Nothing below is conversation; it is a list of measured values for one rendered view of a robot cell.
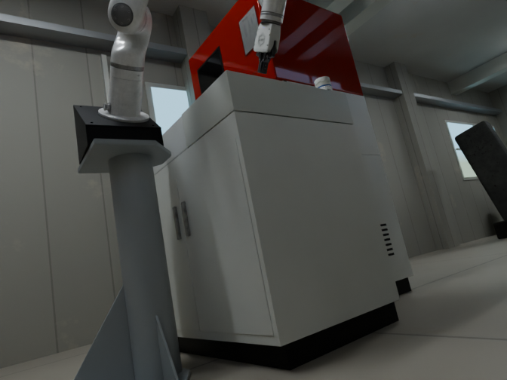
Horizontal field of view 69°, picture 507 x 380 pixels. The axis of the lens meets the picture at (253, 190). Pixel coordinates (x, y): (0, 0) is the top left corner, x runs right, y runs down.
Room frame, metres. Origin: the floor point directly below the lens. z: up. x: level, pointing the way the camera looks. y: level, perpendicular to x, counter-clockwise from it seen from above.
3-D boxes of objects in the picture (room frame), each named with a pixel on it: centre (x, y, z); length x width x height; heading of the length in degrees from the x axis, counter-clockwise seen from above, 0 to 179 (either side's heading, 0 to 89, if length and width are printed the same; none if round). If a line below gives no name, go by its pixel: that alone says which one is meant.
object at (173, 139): (1.64, 0.36, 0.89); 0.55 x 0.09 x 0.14; 38
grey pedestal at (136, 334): (1.28, 0.53, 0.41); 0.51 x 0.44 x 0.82; 126
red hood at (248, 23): (2.29, -0.26, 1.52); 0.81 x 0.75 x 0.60; 38
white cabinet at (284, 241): (1.68, 0.07, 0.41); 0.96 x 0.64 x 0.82; 38
